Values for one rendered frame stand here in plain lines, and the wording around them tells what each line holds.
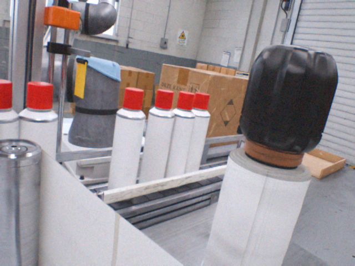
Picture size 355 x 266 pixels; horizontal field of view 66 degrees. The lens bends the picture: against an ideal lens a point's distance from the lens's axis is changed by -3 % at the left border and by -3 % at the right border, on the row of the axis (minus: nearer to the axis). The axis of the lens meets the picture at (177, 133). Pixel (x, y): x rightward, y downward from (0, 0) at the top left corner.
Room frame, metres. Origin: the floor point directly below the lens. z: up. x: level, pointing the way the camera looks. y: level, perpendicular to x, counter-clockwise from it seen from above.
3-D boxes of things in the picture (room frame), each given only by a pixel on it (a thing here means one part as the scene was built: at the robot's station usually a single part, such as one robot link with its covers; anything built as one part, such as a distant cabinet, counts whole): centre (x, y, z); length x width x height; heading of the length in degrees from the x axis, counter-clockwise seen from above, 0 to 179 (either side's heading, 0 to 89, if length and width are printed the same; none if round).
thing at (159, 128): (0.54, 0.04, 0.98); 0.05 x 0.05 x 0.20
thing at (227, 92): (1.13, -0.08, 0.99); 0.30 x 0.24 x 0.27; 138
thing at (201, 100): (0.62, -0.04, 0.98); 0.05 x 0.05 x 0.20
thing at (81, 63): (0.43, 0.16, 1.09); 0.03 x 0.01 x 0.06; 46
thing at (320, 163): (1.13, -0.54, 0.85); 0.30 x 0.26 x 0.04; 136
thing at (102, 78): (0.75, 0.24, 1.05); 0.13 x 0.12 x 0.14; 105
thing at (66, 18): (0.44, 0.20, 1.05); 0.10 x 0.04 x 0.33; 46
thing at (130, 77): (4.22, 1.13, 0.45); 1.20 x 0.84 x 0.89; 39
